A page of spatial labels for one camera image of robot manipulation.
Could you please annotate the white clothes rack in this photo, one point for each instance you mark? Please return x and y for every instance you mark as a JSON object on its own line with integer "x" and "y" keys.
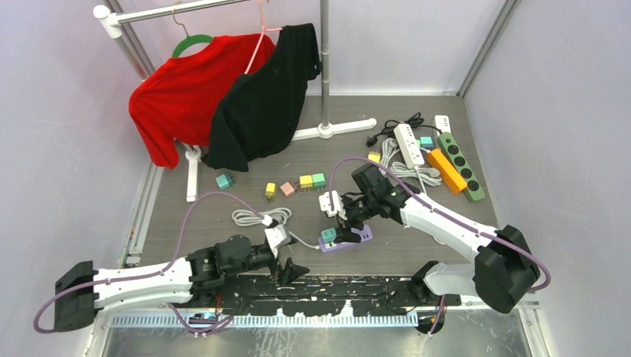
{"x": 118, "y": 27}

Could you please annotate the green clothes hanger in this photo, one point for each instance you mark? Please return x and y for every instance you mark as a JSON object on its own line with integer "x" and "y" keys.
{"x": 189, "y": 40}

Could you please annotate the purple power strip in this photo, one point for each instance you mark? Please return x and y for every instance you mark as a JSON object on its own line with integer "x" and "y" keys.
{"x": 365, "y": 233}

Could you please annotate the green power strip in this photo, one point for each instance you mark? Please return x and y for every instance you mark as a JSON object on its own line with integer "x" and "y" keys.
{"x": 452, "y": 150}

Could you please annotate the yellow plug adapter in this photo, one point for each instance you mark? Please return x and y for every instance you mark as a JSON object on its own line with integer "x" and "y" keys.
{"x": 374, "y": 156}

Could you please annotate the red t-shirt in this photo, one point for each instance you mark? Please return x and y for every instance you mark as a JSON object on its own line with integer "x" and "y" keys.
{"x": 178, "y": 101}

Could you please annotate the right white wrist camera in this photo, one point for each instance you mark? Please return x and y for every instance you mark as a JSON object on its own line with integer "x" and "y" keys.
{"x": 331, "y": 204}

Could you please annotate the orange power strip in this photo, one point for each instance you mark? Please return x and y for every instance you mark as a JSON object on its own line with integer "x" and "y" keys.
{"x": 450, "y": 176}

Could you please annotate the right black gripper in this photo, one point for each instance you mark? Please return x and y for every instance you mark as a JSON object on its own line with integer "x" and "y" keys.
{"x": 344, "y": 234}

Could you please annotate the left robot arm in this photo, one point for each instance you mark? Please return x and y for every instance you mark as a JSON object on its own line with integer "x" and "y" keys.
{"x": 84, "y": 291}

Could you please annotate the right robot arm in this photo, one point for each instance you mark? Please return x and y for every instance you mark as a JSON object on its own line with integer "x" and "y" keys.
{"x": 500, "y": 268}

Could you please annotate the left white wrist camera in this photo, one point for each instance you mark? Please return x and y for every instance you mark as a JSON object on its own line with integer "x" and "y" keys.
{"x": 277, "y": 237}

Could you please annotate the teal plug adapter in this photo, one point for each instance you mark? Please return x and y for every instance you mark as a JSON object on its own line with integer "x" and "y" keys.
{"x": 426, "y": 142}

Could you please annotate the black t-shirt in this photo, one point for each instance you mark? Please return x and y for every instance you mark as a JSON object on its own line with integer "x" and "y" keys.
{"x": 260, "y": 113}

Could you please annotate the brown plug adapter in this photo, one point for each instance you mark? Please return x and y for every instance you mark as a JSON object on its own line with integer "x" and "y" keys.
{"x": 288, "y": 189}

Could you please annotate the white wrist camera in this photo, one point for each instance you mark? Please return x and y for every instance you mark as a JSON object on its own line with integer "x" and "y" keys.
{"x": 277, "y": 237}
{"x": 331, "y": 204}

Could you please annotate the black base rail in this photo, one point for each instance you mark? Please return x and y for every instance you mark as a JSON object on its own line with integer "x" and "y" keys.
{"x": 316, "y": 295}

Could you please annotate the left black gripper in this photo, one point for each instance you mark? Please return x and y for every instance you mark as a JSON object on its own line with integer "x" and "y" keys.
{"x": 289, "y": 271}

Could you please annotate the white power strip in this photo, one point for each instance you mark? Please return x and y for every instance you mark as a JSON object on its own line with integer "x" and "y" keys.
{"x": 408, "y": 146}
{"x": 442, "y": 123}

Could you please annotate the green adapter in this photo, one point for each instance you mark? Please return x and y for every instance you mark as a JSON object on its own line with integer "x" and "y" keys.
{"x": 319, "y": 181}

